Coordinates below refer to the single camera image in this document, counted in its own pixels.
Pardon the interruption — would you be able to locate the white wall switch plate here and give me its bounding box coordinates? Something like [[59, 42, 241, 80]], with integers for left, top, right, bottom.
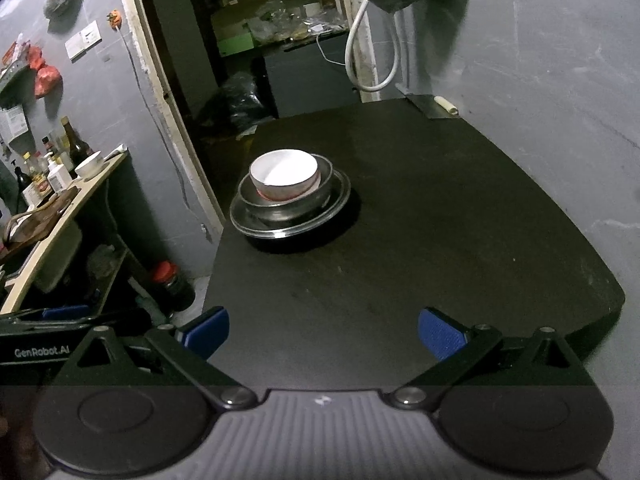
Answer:
[[65, 21, 102, 61]]

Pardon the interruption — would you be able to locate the white ceramic bowl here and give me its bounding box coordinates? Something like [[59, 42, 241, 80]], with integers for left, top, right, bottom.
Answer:
[[250, 148, 319, 200], [257, 181, 321, 204]]

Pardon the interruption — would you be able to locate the white ceramic bowl back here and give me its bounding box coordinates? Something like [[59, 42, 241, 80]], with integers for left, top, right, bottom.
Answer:
[[250, 148, 319, 200]]

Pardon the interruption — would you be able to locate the white ceramic bowl front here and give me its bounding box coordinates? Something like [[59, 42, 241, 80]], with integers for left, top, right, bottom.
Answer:
[[257, 181, 321, 204]]

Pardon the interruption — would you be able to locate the cleaver with cream handle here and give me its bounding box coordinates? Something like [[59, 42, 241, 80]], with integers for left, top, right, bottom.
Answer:
[[395, 84, 460, 119]]

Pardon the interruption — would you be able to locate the wooden counter shelf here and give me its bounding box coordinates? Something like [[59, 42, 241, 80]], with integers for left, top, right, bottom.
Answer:
[[1, 152, 129, 314]]

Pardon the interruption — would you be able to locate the white bowl on counter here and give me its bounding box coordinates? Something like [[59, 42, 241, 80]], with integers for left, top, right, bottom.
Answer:
[[75, 151, 105, 180]]

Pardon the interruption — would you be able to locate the red plastic bag on wall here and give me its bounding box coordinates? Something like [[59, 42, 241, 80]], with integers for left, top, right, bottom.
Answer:
[[27, 46, 62, 99]]

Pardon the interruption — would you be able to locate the white pump bottle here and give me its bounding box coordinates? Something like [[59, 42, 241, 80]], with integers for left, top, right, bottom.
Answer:
[[47, 152, 73, 194]]

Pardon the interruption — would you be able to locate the deep steel bowl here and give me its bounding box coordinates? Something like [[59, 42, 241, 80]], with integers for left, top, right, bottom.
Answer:
[[236, 154, 333, 222]]

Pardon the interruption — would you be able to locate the black garbage bag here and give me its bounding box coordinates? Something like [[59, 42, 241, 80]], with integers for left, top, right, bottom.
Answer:
[[195, 72, 273, 140]]

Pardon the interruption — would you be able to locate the white looped hose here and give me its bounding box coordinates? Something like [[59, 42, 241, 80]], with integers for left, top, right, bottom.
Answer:
[[344, 0, 402, 94]]

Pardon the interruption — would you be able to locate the red capped jar on floor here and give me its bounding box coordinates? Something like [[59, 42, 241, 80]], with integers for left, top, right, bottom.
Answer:
[[153, 260, 195, 315]]

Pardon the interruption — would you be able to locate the steel plate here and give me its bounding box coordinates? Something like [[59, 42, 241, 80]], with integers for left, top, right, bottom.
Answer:
[[230, 169, 352, 240]]

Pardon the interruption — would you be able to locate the wall cable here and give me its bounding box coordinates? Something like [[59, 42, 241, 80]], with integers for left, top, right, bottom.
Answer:
[[117, 24, 214, 241]]

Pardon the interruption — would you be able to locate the dark glass bottle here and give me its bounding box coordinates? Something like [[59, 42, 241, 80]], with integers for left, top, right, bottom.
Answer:
[[61, 116, 93, 167]]

